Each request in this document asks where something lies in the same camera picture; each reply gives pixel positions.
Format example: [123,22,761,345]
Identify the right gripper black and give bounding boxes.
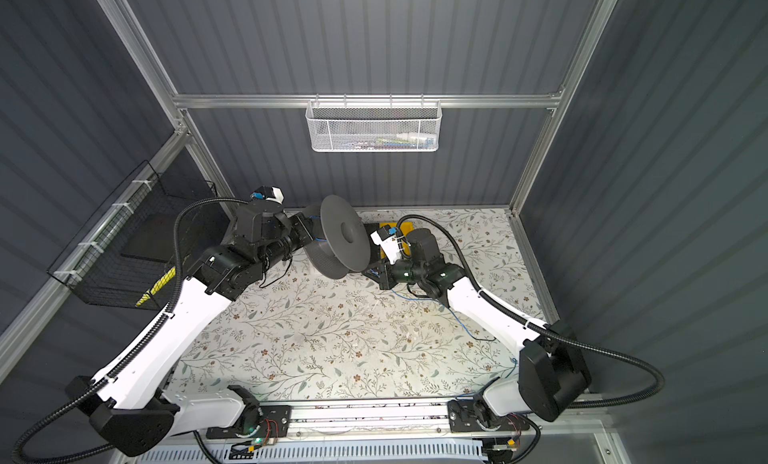
[362,256,426,291]

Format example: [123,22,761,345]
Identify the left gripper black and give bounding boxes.
[258,211,314,276]

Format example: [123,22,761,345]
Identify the grey perforated spool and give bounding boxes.
[301,195,371,280]

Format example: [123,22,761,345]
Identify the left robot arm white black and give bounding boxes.
[66,191,315,457]

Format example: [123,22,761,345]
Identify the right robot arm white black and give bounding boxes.
[364,225,591,428]

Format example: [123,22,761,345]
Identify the black plastic bin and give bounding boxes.
[364,223,382,265]

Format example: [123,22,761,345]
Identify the yellow plastic bin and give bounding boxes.
[391,221,415,256]

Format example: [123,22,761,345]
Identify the yellow black item in basket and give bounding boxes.
[135,267,176,307]

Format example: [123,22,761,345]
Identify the black pad in basket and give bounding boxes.
[120,214,176,263]

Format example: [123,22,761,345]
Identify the white vented strip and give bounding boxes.
[134,438,490,464]

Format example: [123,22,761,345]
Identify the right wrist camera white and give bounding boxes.
[372,224,403,264]

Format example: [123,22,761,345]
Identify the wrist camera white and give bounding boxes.
[249,186,284,205]
[372,224,403,264]

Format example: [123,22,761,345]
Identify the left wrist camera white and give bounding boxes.
[249,186,284,205]

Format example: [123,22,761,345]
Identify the white wire mesh basket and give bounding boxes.
[305,102,443,153]

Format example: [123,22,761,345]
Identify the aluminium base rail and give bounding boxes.
[128,397,619,447]

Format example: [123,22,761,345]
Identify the black wire basket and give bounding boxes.
[47,161,218,311]

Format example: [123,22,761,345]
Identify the right black corrugated hose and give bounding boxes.
[397,214,666,410]

